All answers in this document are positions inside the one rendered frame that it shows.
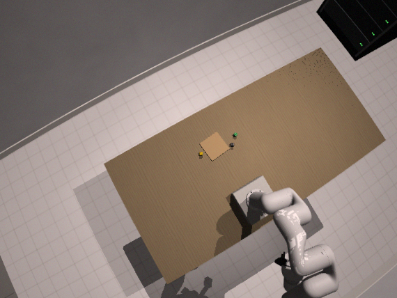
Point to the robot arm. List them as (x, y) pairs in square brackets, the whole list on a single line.
[(290, 213)]

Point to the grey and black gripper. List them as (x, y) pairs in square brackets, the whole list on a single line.
[(286, 270)]

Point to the tan square mat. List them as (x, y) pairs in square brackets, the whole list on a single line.
[(214, 146)]

